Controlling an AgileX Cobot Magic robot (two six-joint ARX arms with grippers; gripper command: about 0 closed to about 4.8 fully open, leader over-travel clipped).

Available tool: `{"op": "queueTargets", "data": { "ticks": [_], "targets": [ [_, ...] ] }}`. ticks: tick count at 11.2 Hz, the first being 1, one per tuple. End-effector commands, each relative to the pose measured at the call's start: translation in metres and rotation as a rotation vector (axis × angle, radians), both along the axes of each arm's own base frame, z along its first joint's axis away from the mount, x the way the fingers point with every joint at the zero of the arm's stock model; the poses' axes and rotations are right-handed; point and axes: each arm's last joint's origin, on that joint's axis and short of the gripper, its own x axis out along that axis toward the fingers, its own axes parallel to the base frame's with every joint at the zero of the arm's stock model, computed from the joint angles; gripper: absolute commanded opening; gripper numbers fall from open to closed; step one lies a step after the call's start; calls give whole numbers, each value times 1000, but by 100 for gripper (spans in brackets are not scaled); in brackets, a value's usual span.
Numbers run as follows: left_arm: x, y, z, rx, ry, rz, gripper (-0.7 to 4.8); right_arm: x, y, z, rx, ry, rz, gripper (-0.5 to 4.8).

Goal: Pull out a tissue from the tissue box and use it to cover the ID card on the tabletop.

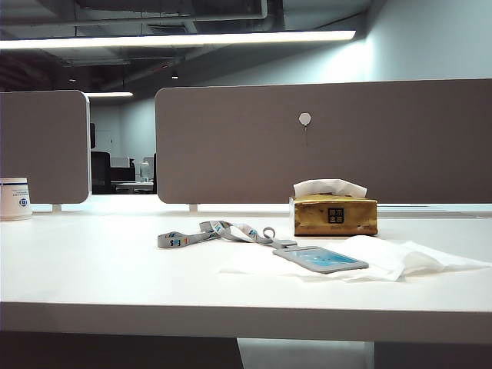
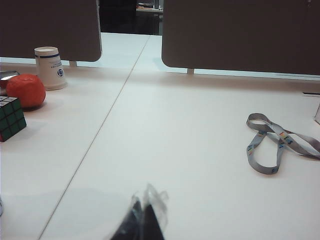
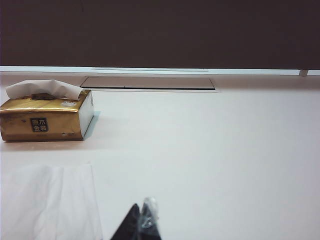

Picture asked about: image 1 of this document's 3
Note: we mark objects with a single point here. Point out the gold tissue box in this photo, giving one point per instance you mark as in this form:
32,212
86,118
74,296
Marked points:
346,221

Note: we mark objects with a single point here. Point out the white paper cup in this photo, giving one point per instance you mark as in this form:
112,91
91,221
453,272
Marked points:
14,200

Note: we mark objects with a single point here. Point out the white divider foot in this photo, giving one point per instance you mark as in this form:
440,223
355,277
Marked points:
56,207
193,207

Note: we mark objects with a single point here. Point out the white adhesive hook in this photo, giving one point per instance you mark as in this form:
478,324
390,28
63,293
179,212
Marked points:
304,118

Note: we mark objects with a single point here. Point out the short ceiling light strip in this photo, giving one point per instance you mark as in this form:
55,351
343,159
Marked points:
109,94

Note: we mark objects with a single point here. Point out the wide brown desk divider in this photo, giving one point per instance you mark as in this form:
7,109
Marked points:
250,146

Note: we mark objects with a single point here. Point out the white tissue sheet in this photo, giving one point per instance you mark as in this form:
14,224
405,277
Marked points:
399,255

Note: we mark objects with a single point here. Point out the black office chair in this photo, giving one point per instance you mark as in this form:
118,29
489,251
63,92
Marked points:
100,171

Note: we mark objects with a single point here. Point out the grey ceiling duct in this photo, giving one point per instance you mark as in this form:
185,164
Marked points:
173,9

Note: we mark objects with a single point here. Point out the long ceiling light strip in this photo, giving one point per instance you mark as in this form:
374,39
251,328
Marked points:
173,39

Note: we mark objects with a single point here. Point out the narrow brown desk divider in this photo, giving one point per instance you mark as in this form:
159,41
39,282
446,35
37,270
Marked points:
42,146

